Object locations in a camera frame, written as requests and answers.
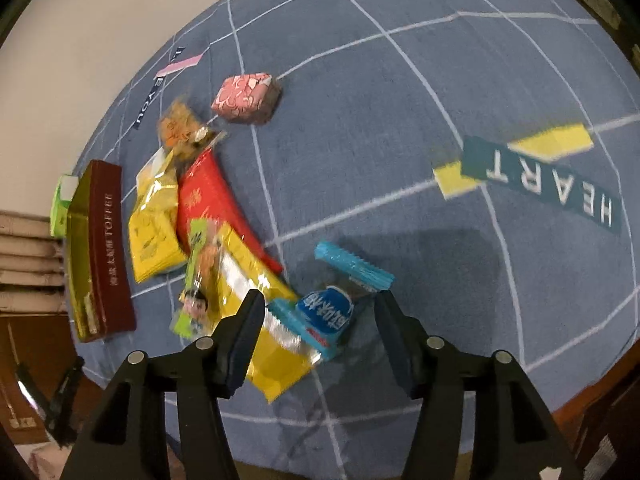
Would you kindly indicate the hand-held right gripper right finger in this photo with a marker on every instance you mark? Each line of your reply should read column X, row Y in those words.
column 400, row 350

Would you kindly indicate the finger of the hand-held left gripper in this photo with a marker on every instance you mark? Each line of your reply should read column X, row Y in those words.
column 27, row 390
column 65, row 390

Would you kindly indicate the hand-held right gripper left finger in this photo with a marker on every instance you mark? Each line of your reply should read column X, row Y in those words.
column 245, row 350

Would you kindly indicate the blue candy packet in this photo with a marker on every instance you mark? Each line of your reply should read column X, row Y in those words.
column 325, row 310

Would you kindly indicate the maroon gift box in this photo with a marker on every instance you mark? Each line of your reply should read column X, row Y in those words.
column 107, row 260

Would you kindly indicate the red snack packet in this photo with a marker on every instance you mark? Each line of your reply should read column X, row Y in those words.
column 205, row 195

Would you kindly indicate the large yellow silver snack packet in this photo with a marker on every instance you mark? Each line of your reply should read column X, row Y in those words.
column 280, row 360

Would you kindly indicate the green cartoon snack packet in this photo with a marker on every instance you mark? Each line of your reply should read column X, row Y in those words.
column 197, row 260

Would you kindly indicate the stack of beige books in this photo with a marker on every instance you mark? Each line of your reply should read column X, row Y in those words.
column 27, row 260

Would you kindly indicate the small green box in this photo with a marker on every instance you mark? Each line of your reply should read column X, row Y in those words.
column 62, row 205

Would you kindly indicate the clear bag of peanuts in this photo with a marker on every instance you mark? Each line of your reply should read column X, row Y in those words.
column 177, row 127

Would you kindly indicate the pink patterned wrapped block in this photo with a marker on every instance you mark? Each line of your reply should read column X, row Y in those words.
column 245, row 95

